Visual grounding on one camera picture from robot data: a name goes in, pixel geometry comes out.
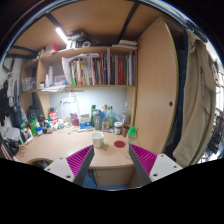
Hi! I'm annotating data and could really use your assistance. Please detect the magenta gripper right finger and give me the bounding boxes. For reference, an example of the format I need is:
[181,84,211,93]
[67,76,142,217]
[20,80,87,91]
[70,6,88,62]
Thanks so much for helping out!
[129,144,182,186]

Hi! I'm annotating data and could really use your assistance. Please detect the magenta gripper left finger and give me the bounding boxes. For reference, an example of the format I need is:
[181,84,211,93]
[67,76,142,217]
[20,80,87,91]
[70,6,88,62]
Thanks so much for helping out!
[45,145,94,186]

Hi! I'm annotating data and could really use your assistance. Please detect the green-capped clear water bottle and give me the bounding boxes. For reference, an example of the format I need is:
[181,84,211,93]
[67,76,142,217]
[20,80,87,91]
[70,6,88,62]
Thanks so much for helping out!
[124,126,136,159]

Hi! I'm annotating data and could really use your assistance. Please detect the white paper cup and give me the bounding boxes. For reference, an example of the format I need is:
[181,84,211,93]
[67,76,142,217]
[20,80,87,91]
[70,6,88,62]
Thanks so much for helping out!
[92,133,104,148]

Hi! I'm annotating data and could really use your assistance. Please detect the red round coaster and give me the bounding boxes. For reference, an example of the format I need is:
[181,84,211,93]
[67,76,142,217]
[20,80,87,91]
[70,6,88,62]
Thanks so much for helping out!
[114,140,125,148]

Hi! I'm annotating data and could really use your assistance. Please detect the brown cup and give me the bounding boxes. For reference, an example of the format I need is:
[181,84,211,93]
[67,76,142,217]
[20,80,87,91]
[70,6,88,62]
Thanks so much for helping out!
[122,125,131,137]

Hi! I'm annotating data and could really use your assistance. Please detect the blue tissue box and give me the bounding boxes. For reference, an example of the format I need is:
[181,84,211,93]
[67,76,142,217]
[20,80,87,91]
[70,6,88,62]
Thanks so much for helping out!
[79,114,91,129]

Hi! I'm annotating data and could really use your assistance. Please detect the white-lidded jar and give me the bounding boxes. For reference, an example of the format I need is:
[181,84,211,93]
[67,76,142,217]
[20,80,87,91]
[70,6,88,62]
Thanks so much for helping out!
[114,122,123,135]

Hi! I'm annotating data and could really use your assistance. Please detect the red white box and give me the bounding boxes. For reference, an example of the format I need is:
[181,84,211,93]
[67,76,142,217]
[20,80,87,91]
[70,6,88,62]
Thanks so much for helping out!
[49,111,57,121]

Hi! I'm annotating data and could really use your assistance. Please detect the grey shaker bottle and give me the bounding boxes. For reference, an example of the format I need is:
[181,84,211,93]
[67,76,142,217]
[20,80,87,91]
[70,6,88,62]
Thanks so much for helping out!
[94,109,102,130]

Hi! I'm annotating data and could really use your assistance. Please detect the green tall bottle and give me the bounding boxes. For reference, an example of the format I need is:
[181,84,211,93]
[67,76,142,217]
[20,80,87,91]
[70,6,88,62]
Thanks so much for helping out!
[91,105,96,126]

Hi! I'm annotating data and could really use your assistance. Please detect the beige hanging coat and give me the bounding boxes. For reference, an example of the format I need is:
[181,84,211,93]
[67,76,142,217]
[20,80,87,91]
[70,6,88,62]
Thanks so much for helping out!
[173,31,216,167]

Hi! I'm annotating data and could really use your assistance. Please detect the dark hanging clothes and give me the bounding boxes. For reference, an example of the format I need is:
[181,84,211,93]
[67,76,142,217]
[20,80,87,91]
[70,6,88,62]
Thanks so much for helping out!
[0,72,22,128]

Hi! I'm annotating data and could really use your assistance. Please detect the wooden wardrobe door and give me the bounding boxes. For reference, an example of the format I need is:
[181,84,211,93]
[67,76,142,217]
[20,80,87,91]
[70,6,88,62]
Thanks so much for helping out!
[135,17,179,154]

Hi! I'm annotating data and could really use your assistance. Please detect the wooden shelf unit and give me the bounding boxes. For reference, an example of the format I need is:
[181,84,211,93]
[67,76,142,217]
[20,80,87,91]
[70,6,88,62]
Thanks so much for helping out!
[21,47,136,118]

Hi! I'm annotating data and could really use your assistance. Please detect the row of books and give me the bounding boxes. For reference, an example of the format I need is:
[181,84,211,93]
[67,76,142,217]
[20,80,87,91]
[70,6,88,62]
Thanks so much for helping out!
[67,49,135,86]

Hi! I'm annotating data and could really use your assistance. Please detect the fluorescent tube light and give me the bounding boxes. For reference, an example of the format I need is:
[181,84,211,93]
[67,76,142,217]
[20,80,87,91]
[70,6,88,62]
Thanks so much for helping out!
[55,27,68,44]

